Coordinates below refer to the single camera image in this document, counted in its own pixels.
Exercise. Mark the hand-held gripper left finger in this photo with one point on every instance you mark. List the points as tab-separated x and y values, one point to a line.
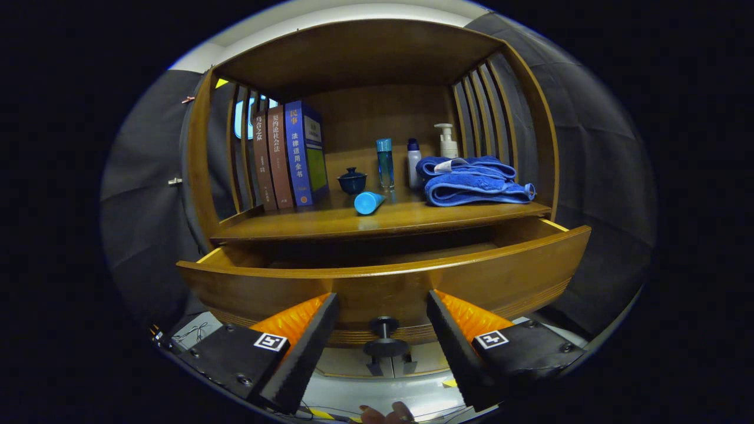
306	359

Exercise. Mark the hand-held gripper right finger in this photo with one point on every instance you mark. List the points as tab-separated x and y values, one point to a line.
456	359

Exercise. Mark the black drawer knob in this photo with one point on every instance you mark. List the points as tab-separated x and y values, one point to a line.
385	344

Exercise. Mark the wooden drawer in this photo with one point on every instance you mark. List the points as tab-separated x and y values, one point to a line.
383	288

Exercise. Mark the blue white cosmetic tube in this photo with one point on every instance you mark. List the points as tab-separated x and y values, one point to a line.
368	203

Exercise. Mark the wooden cabinet door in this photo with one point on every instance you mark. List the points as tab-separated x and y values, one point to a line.
427	359
347	360

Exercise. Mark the wooden countertop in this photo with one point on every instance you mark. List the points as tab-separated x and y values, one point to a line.
400	221

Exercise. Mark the wooden cabinet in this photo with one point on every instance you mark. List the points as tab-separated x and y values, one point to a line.
365	53

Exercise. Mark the folded blue towel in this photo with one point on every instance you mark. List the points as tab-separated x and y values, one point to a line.
471	185

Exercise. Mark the blue lidded teacup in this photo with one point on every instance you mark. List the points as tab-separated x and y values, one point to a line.
352	182

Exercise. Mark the white bottle blue cap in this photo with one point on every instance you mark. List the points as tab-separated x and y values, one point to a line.
414	168

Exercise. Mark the dark brown book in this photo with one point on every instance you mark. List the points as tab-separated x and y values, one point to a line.
264	165

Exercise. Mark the reddish brown book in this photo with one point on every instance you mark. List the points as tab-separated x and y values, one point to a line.
280	159

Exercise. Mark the thick blue book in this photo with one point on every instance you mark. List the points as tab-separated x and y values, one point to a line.
300	153

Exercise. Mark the clear blue bottle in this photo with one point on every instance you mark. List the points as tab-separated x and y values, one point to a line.
385	165

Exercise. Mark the white pump bottle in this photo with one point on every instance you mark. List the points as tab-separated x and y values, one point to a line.
449	147

